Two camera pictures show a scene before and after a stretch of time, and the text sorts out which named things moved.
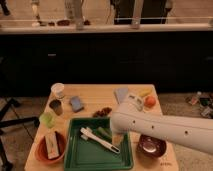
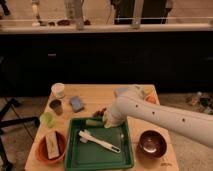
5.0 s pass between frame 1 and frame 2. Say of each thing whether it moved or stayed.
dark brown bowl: stayed
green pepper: moved
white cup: stayed
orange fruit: stayed
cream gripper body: moved
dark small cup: stayed
